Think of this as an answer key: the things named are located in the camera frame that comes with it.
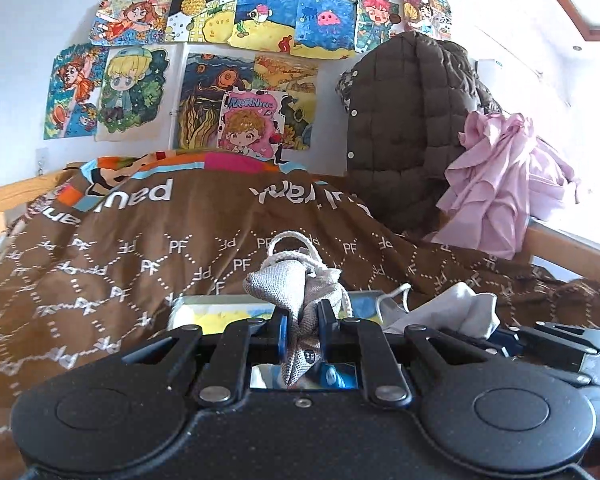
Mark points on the brown printed blanket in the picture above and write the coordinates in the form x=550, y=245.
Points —
x=130, y=240

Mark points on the orange landscape wall drawing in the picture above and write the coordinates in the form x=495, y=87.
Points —
x=285, y=75

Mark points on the pink garment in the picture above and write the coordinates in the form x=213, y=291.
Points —
x=495, y=185

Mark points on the pink jellyfish wall drawing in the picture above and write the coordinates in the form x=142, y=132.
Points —
x=325, y=20

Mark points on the wooden bed frame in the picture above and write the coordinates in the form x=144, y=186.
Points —
x=15, y=195

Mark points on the blond child wall drawing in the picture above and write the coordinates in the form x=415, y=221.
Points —
x=132, y=92

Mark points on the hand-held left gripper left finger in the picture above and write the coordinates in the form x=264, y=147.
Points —
x=282, y=332

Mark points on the red-haired character wall drawing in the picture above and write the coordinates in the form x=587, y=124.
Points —
x=377, y=20

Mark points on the blue fish wall drawing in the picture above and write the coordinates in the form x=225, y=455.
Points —
x=265, y=15

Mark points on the pineapple wall drawing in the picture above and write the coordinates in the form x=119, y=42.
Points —
x=200, y=7

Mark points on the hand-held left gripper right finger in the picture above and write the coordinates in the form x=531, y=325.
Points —
x=325, y=325

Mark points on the orange mermaid wall drawing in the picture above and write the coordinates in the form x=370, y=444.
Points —
x=72, y=92

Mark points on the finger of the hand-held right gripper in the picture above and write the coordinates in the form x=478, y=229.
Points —
x=510, y=345
x=565, y=336

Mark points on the flying girl wall drawing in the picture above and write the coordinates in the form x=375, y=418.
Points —
x=130, y=17

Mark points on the fan character wall drawing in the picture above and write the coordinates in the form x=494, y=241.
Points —
x=425, y=10

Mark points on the pink anime wall drawing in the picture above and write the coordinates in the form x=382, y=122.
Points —
x=247, y=125

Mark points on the brown quilted jacket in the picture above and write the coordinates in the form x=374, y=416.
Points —
x=395, y=135

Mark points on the starry sea wall drawing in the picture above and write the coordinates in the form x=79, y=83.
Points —
x=205, y=105

